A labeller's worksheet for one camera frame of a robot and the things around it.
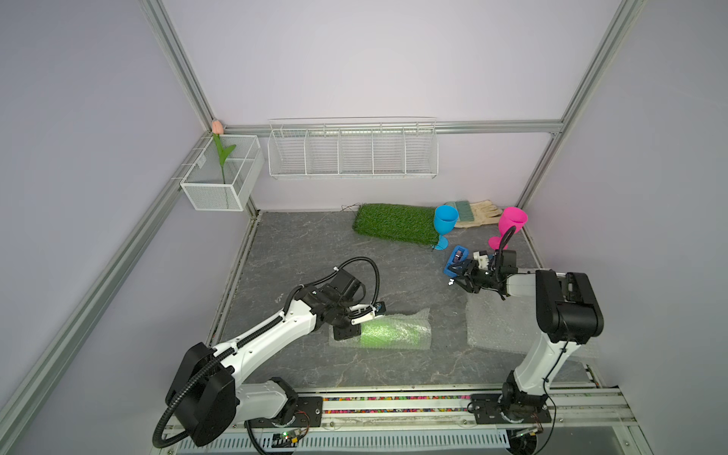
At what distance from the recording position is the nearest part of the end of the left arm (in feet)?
1.89

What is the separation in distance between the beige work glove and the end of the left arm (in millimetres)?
665

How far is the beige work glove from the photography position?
1181 mm
